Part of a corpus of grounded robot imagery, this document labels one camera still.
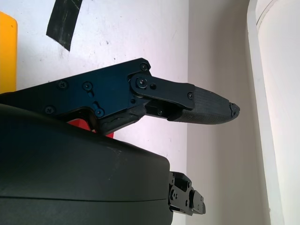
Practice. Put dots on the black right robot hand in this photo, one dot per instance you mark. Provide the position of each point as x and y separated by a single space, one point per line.
70 175

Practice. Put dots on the red wooden block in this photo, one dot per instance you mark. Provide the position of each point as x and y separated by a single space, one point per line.
79 123

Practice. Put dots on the yellow wooden block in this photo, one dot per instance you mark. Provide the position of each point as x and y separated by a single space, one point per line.
8 51

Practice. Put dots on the black tape strip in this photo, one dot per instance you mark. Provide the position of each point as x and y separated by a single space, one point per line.
63 23

